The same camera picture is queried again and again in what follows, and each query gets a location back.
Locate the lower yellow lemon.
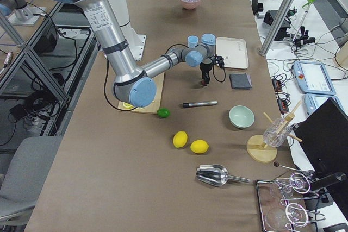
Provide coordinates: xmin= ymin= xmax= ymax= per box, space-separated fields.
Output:
xmin=190 ymin=140 xmax=209 ymax=154

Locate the light blue plastic cup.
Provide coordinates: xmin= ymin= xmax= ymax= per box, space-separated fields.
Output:
xmin=187 ymin=35 xmax=199 ymax=48

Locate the wine glass on rack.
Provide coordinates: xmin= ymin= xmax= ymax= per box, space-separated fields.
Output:
xmin=265 ymin=203 xmax=309 ymax=231
xmin=270 ymin=173 xmax=310 ymax=199

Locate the lower lemon half slice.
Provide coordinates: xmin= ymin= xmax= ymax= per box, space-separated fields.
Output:
xmin=122 ymin=102 xmax=134 ymax=109

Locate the round wooden glass stand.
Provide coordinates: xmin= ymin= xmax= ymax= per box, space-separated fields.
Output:
xmin=247 ymin=101 xmax=302 ymax=163

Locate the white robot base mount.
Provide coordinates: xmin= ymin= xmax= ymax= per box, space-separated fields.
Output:
xmin=108 ymin=0 xmax=146 ymax=61

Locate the crystal glass on stand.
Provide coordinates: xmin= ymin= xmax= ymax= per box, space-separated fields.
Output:
xmin=263 ymin=118 xmax=292 ymax=147

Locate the yellow lemon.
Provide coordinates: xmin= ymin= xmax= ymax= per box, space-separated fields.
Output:
xmin=173 ymin=131 xmax=188 ymax=148
xmin=190 ymin=140 xmax=209 ymax=154

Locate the black monitor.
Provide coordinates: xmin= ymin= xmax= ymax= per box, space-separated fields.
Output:
xmin=293 ymin=98 xmax=347 ymax=175

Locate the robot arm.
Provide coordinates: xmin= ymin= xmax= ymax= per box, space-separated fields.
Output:
xmin=1 ymin=0 xmax=27 ymax=16
xmin=54 ymin=0 xmax=216 ymax=108

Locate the grey folded cloth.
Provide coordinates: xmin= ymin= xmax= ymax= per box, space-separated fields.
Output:
xmin=229 ymin=73 xmax=252 ymax=90

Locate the lower teach pendant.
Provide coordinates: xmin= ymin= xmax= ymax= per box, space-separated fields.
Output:
xmin=304 ymin=93 xmax=344 ymax=116

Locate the grey office chair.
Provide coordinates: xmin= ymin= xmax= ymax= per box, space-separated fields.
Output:
xmin=1 ymin=136 xmax=63 ymax=226

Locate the teach pendant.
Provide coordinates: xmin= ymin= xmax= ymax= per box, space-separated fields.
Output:
xmin=291 ymin=61 xmax=336 ymax=95
xmin=304 ymin=93 xmax=344 ymax=116

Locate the wooden cutting board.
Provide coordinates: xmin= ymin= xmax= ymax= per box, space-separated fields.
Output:
xmin=117 ymin=72 xmax=165 ymax=114

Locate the mint green bowl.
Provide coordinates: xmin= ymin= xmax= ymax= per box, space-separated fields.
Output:
xmin=229 ymin=105 xmax=255 ymax=129

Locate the cream rabbit tray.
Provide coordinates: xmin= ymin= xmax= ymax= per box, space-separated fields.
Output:
xmin=216 ymin=37 xmax=249 ymax=70

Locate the green lime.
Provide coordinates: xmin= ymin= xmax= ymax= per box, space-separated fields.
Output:
xmin=157 ymin=108 xmax=170 ymax=118

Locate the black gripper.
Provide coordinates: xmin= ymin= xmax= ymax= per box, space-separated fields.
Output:
xmin=200 ymin=62 xmax=213 ymax=82

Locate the metal ice scoop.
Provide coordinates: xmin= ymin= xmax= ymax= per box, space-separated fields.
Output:
xmin=196 ymin=164 xmax=250 ymax=186

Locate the upper yellow lemon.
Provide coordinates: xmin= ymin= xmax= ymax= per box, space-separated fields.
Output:
xmin=173 ymin=131 xmax=188 ymax=148

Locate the aluminium frame post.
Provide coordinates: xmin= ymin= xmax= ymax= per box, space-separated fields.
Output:
xmin=259 ymin=0 xmax=294 ymax=57

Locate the black framed glass rack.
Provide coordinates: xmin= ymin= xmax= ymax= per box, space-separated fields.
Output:
xmin=255 ymin=172 xmax=326 ymax=231

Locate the upper teach pendant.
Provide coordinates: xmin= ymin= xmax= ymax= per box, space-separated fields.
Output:
xmin=291 ymin=61 xmax=336 ymax=95

